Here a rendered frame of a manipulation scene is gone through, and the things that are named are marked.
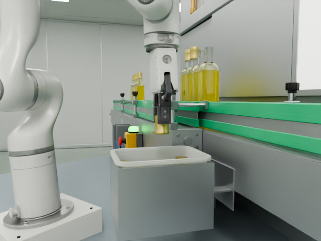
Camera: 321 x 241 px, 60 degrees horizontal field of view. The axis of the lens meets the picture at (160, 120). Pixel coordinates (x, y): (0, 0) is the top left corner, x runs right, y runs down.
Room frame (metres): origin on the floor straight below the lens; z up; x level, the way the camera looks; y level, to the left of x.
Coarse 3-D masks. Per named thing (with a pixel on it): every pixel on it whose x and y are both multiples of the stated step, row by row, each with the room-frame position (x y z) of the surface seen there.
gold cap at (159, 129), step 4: (156, 116) 0.65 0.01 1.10; (156, 120) 0.65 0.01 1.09; (156, 124) 0.65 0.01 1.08; (160, 124) 0.65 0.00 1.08; (164, 124) 0.65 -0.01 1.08; (168, 124) 0.66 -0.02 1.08; (156, 128) 0.65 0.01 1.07; (160, 128) 0.65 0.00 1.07; (164, 128) 0.65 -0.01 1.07; (168, 128) 0.66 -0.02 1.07; (156, 132) 0.65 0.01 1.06; (160, 132) 0.64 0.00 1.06; (164, 132) 0.65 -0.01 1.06; (168, 132) 0.65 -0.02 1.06
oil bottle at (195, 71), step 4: (200, 64) 0.97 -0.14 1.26; (196, 68) 0.96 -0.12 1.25; (192, 72) 0.99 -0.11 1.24; (196, 72) 0.96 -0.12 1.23; (192, 76) 0.99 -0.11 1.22; (196, 76) 0.96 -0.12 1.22; (192, 80) 0.99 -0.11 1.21; (196, 80) 0.96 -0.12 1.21; (192, 84) 0.99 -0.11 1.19; (196, 84) 0.96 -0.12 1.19; (192, 88) 0.99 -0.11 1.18; (196, 88) 0.96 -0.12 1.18; (192, 92) 0.99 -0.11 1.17; (196, 92) 0.96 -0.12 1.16; (192, 96) 0.99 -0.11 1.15; (196, 96) 0.96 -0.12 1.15; (192, 100) 0.99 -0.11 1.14; (196, 100) 0.96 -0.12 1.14
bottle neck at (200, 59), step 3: (198, 51) 0.98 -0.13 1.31; (201, 51) 0.97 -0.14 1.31; (198, 54) 0.98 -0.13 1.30; (201, 54) 0.97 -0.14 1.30; (198, 57) 0.98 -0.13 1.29; (201, 57) 0.97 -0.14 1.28; (198, 60) 0.98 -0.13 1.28; (201, 60) 0.97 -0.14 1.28; (198, 63) 0.98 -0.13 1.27; (201, 63) 0.97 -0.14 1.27
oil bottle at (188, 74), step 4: (188, 68) 1.04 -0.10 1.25; (192, 68) 1.01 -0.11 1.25; (188, 72) 1.02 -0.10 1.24; (188, 76) 1.02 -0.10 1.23; (188, 80) 1.02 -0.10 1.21; (188, 84) 1.02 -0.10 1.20; (188, 88) 1.02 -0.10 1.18; (188, 92) 1.02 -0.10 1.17; (188, 96) 1.02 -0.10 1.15; (188, 100) 1.02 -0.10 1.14
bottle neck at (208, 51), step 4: (204, 48) 0.93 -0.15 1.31; (208, 48) 0.92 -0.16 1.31; (212, 48) 0.92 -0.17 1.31; (204, 52) 0.93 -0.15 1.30; (208, 52) 0.92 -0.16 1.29; (212, 52) 0.92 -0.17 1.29; (204, 56) 0.93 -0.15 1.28; (208, 56) 0.92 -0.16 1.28; (212, 56) 0.92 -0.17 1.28; (204, 60) 0.93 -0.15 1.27; (208, 60) 0.92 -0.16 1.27; (212, 60) 0.92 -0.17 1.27
